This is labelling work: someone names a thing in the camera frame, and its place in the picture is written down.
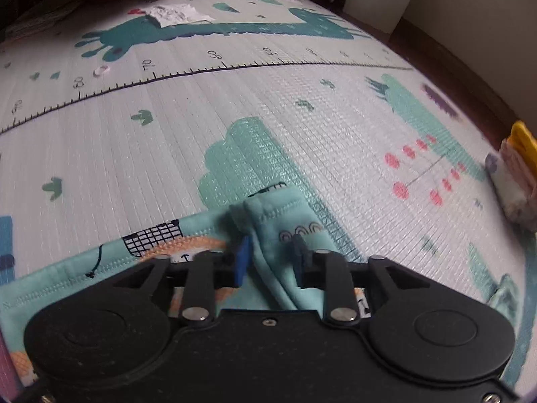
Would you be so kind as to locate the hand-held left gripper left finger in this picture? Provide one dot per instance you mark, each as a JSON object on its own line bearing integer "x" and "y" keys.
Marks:
{"x": 242, "y": 262}

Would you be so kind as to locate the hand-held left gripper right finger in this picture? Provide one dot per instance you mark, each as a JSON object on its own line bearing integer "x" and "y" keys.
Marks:
{"x": 299, "y": 260}

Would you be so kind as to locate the teal printed child garment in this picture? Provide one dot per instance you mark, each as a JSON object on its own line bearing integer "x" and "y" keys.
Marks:
{"x": 272, "y": 218}

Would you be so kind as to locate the cartoon animal play mat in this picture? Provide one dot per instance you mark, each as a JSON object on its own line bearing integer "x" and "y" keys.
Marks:
{"x": 168, "y": 134}

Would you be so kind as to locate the small clear plastic piece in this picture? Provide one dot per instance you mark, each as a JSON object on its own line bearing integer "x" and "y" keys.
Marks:
{"x": 102, "y": 70}

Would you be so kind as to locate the yellow folded garment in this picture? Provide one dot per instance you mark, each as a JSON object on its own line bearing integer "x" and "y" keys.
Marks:
{"x": 524, "y": 138}

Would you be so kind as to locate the crumpled white wrapper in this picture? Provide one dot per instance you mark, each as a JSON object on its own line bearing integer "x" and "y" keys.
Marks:
{"x": 178, "y": 13}

